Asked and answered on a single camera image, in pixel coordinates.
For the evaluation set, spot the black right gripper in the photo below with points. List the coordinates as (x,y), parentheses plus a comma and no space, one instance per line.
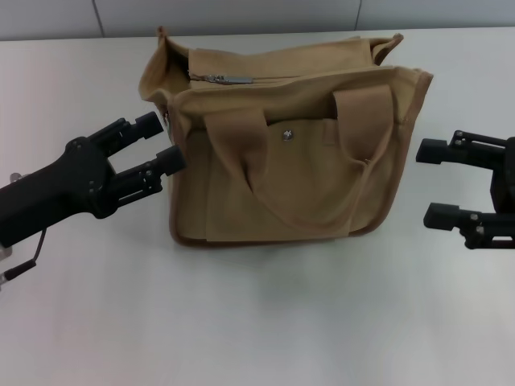
(506,181)

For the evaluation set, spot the khaki canvas food bag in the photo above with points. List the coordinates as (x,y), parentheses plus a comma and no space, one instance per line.
(281,181)

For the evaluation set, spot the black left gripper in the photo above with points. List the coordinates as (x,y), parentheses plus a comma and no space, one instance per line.
(60,189)

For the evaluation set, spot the silver metal zipper pull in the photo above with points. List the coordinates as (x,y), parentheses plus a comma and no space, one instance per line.
(229,79)

